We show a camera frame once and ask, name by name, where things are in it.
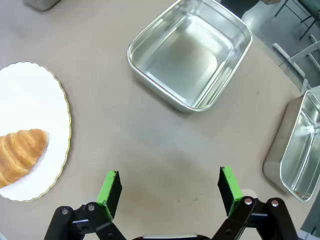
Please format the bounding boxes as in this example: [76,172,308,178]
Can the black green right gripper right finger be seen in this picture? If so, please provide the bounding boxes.
[211,166,300,240]

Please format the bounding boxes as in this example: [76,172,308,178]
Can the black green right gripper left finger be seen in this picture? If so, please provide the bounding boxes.
[43,170,129,240]

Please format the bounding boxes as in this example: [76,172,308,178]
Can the golden croissant bread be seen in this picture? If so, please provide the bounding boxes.
[0,128,50,189]

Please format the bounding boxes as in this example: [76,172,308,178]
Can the rectangular steel container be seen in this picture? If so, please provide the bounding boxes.
[23,0,62,12]
[262,89,320,203]
[126,0,254,114]

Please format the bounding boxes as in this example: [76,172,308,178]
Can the white scalloped round plate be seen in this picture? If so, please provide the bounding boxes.
[0,61,73,202]

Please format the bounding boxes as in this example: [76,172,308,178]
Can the white table with white legs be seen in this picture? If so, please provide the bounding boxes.
[271,33,320,94]

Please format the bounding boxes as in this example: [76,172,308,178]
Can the person's black trousers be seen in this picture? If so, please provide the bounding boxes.
[219,0,262,19]

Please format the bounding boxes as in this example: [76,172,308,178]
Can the black chair with green seat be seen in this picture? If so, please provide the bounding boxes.
[274,0,320,41]

